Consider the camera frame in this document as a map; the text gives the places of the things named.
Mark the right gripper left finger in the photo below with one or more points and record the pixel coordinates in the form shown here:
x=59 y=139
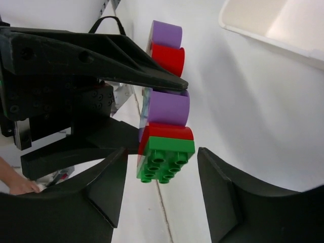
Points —
x=85 y=208

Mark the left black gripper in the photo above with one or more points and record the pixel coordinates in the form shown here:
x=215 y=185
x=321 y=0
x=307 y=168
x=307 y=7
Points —
x=35 y=108

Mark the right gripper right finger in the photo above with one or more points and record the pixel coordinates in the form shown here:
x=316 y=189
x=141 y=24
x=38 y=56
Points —
x=242 y=208

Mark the purple lego brick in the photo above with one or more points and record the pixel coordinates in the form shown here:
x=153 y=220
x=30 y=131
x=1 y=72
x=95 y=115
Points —
x=168 y=107
x=164 y=34

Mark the purple lego top brick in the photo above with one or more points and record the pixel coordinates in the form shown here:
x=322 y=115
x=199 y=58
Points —
x=164 y=34

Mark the red lego brick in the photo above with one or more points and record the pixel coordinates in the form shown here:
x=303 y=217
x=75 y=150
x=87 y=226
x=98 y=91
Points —
x=170 y=59
x=165 y=131

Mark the green lego end brick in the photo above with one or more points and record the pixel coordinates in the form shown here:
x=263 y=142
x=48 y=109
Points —
x=162 y=158

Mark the white three-compartment tray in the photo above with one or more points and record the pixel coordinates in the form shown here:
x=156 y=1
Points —
x=294 y=27

